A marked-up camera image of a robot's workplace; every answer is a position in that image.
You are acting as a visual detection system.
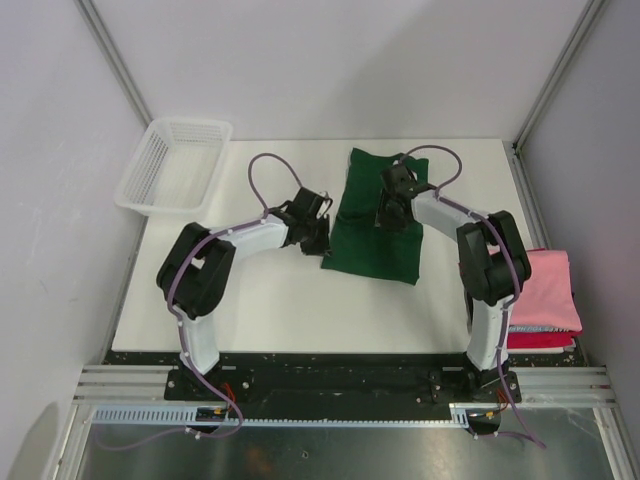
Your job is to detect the green t shirt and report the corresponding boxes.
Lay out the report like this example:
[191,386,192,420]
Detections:
[321,148,423,286]

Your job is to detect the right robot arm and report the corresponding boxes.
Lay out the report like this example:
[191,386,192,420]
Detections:
[376,189,531,401]

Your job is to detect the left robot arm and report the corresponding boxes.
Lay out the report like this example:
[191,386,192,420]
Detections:
[156,211,330,400]

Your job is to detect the white plastic basket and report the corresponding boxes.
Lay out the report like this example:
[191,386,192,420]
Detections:
[114,117,233,219]

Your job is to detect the pink folded t shirt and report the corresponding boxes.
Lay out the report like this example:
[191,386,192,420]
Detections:
[509,249,582,333]

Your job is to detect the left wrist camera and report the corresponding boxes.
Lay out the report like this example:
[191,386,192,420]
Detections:
[287,187,333,220]

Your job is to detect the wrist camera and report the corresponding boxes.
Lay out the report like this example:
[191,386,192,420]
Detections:
[381,163,435,200]
[287,187,333,220]

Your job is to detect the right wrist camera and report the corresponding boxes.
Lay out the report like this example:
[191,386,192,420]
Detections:
[381,163,435,200]

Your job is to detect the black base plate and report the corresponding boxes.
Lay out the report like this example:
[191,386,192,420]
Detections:
[99,351,524,421]

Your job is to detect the grey cable duct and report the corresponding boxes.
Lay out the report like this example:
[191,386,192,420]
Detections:
[92,404,499,429]

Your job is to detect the right aluminium frame post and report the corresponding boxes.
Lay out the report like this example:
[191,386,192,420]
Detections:
[512,0,610,152]

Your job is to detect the aluminium frame post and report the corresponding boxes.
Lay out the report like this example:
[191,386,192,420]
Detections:
[74,0,153,127]
[512,0,610,152]

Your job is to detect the left aluminium frame post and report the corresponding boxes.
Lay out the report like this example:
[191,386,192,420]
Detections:
[74,0,153,127]

